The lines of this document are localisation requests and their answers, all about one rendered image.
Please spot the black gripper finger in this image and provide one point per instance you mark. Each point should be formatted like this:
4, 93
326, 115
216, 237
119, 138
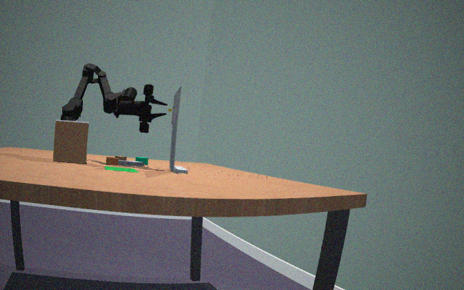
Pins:
154, 101
152, 116

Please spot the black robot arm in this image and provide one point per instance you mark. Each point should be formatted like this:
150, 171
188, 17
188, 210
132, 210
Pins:
116, 103

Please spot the green block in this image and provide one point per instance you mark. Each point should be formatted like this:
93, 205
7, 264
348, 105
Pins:
142, 159

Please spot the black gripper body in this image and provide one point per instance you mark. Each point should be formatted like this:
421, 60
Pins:
141, 108

